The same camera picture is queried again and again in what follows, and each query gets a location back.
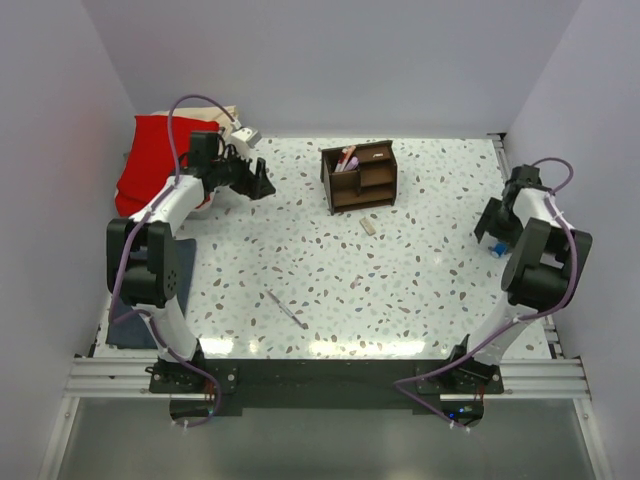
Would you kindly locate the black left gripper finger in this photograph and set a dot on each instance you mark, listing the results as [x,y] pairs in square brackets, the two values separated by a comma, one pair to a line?
[260,172]
[261,188]

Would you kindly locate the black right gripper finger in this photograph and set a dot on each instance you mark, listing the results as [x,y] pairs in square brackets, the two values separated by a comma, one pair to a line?
[486,239]
[486,224]

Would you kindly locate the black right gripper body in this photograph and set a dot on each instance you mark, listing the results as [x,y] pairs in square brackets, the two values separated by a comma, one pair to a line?
[507,225]

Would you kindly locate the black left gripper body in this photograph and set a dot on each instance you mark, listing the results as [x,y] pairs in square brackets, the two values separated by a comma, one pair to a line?
[235,174]

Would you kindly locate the blue grey stamp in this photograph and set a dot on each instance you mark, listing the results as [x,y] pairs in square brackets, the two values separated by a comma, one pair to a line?
[498,250]

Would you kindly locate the red white marker pen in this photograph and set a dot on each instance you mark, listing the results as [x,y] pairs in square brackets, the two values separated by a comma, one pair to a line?
[339,160]

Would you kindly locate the white pen peach cap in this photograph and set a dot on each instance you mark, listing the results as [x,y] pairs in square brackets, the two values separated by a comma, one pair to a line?
[350,152]

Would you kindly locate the brown wooden desk organizer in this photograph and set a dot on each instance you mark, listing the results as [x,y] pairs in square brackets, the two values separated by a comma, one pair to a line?
[373,183]

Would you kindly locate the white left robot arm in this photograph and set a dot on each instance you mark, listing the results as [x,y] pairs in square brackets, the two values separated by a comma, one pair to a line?
[189,185]

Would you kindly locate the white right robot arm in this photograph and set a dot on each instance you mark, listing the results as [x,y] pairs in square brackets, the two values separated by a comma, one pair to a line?
[547,258]

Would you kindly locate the beige folded cloth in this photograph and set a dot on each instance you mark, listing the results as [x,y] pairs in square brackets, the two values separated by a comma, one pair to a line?
[207,118]

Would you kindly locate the red folded cloth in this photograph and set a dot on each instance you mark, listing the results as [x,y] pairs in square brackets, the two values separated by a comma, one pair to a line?
[150,162]

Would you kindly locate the grey purple pen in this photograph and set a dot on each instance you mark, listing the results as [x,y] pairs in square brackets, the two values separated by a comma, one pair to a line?
[286,310]

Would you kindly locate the beige eraser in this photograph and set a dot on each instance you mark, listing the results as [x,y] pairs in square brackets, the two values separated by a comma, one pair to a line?
[368,226]

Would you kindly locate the dark blue denim cloth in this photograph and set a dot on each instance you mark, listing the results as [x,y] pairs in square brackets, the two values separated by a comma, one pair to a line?
[146,284]

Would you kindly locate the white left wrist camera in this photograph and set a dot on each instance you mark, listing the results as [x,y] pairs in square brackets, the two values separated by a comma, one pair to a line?
[245,138]

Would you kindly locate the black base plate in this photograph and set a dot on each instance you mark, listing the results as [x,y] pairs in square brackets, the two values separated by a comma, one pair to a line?
[228,387]

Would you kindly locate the aluminium rail frame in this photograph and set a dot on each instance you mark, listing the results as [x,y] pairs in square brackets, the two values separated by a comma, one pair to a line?
[320,333]

